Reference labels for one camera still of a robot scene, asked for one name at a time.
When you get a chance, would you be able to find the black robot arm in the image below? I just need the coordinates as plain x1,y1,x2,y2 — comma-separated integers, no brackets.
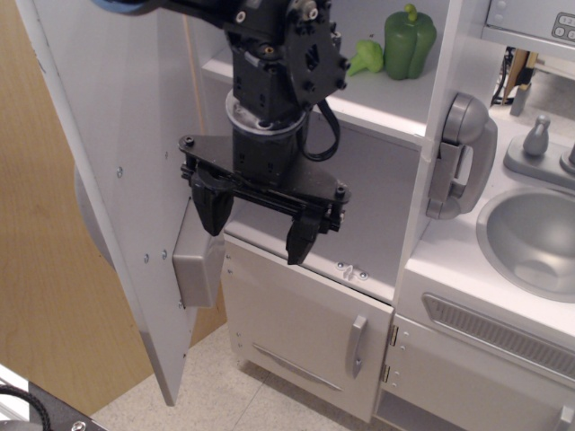
101,1,350,265

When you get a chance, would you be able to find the white oven door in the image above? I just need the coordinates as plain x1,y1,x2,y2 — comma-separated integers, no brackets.
376,315,574,430

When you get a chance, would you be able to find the green toy bell pepper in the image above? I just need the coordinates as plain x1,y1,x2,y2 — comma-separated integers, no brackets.
384,4,438,80

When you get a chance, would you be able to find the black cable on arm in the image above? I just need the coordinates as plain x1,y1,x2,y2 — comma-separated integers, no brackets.
299,99,341,162

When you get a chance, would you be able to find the grey ice dispenser panel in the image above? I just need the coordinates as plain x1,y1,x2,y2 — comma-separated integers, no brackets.
172,199,225,308

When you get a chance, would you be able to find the white lower freezer door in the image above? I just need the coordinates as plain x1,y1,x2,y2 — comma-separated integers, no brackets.
222,236,393,421

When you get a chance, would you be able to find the grey toy sink basin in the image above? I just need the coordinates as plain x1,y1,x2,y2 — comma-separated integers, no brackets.
476,188,574,303

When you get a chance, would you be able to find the grey freezer door handle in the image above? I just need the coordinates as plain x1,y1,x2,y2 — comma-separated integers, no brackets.
345,315,367,379

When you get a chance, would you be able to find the grey toy microwave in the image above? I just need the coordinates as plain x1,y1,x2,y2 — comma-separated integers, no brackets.
482,0,574,49

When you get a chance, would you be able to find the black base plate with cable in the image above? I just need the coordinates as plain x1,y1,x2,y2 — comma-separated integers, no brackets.
1,384,106,430

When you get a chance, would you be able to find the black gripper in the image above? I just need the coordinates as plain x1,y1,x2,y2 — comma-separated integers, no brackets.
179,127,350,265

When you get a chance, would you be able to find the grey toy telephone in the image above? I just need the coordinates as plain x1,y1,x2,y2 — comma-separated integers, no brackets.
426,93,498,220

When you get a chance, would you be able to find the grey toy faucet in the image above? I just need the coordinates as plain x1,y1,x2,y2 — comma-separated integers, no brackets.
504,115,574,189

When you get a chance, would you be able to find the green toy broccoli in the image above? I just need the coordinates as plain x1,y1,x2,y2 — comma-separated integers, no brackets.
347,40,385,76

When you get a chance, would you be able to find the grey oven vent panel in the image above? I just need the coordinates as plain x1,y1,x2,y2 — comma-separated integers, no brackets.
421,293,574,380

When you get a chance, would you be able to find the white toy fridge door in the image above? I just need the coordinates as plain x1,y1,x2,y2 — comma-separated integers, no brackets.
17,1,203,406

